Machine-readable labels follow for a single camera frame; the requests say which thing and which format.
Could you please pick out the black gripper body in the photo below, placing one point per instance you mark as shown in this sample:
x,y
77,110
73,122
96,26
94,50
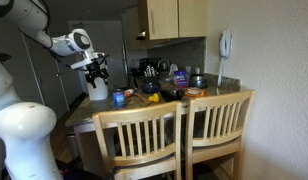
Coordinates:
x,y
94,68

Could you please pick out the white bottle with orange label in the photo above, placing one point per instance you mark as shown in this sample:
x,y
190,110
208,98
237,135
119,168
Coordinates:
x,y
128,93

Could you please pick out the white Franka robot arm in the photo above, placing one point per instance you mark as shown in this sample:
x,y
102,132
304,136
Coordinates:
x,y
24,133

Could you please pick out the dark blue bowl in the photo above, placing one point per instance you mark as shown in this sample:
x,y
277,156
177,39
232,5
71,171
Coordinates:
x,y
150,87

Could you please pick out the white paper towel roll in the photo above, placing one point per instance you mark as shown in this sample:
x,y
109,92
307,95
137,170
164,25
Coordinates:
x,y
98,94

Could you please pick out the blue tin can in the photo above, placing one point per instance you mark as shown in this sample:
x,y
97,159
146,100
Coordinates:
x,y
118,99

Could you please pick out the wooden cutting board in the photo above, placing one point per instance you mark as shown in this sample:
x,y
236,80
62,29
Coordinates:
x,y
140,97

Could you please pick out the cutlery holder with utensils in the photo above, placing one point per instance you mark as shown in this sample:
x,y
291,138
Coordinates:
x,y
150,71

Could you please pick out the black coffee maker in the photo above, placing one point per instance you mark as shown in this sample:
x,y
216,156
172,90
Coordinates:
x,y
148,61

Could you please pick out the light wooden slat chair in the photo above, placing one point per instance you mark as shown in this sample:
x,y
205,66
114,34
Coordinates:
x,y
220,103
140,116

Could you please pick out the yellow rubber duck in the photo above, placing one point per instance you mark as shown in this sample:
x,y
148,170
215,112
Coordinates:
x,y
154,98

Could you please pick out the chrome kitchen faucet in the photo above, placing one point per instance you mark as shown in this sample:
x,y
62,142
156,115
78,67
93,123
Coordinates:
x,y
163,63

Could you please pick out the steel lid trash can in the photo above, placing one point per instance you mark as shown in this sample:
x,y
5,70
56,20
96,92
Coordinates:
x,y
72,146

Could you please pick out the black pouch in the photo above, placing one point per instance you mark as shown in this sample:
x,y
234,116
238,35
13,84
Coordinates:
x,y
170,94

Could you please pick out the jar with blue lid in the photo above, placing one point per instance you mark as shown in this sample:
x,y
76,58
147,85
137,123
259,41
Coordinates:
x,y
181,80

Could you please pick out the metal cooking pot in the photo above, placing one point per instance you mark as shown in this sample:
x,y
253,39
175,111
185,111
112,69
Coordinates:
x,y
198,81

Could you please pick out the black tripod stand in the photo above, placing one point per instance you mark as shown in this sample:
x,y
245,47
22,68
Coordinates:
x,y
1,56

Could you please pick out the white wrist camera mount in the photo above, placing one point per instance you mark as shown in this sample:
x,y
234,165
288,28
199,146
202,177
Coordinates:
x,y
85,60

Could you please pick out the light wooden wall cabinet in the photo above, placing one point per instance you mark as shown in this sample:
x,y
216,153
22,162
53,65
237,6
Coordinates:
x,y
174,18

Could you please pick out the white wall phone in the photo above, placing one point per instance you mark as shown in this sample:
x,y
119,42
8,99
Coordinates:
x,y
225,43

